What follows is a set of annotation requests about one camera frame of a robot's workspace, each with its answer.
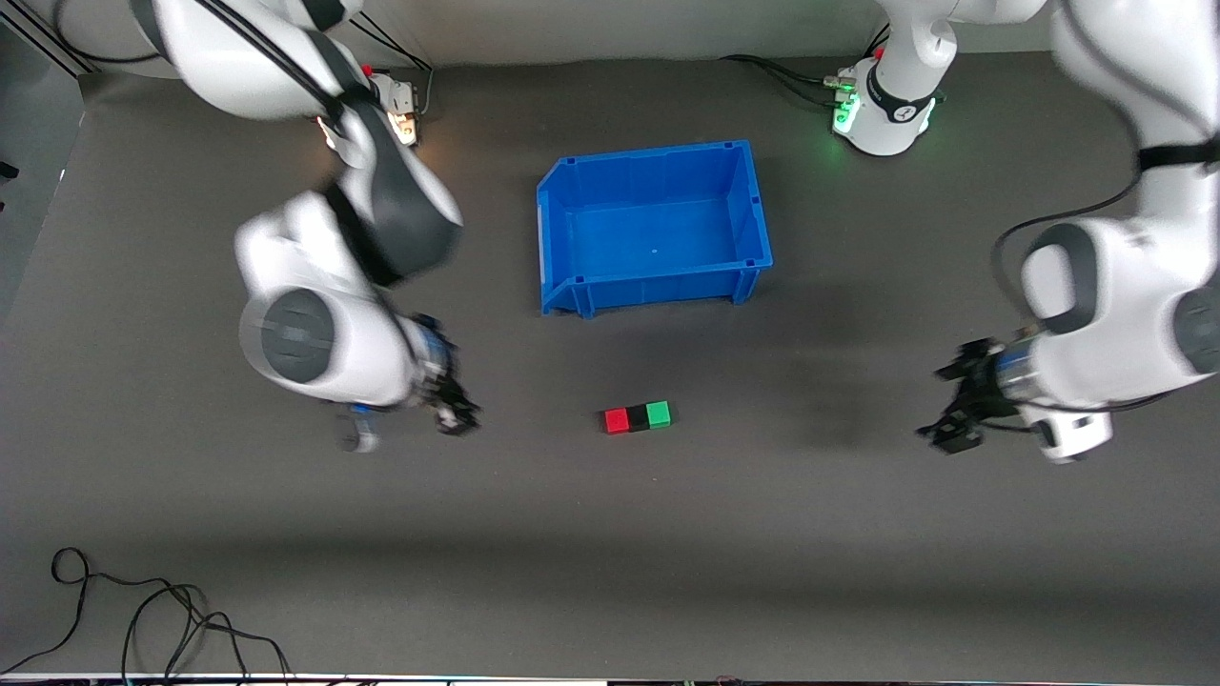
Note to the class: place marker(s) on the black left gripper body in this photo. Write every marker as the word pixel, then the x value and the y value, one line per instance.
pixel 974 392

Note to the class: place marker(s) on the small red cube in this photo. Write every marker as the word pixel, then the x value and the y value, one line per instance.
pixel 616 421

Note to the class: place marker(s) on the small green cube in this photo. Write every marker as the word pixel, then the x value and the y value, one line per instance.
pixel 659 414

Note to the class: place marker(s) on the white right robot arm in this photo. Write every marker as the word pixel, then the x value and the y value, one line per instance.
pixel 324 362

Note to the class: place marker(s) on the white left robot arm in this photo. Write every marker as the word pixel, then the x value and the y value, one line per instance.
pixel 1125 314

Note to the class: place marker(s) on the small black cube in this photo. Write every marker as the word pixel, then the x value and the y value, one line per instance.
pixel 639 418

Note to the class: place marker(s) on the dark grey table mat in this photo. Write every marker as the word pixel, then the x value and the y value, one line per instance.
pixel 610 534

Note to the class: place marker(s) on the blue plastic storage bin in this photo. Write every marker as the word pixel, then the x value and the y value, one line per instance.
pixel 658 229

